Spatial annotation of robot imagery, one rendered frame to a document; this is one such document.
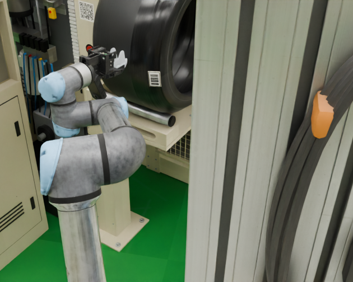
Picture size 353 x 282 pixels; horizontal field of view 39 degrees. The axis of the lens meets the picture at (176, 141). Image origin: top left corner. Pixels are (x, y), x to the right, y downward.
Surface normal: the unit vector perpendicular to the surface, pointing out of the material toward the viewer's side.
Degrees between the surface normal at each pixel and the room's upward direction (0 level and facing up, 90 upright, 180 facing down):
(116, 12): 59
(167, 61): 89
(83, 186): 64
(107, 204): 90
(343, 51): 90
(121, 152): 45
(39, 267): 0
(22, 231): 90
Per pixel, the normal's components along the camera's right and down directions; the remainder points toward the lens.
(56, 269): 0.02, -0.81
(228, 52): -0.19, 0.57
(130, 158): 0.74, 0.03
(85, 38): -0.53, 0.49
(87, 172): 0.25, 0.29
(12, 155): 0.85, 0.33
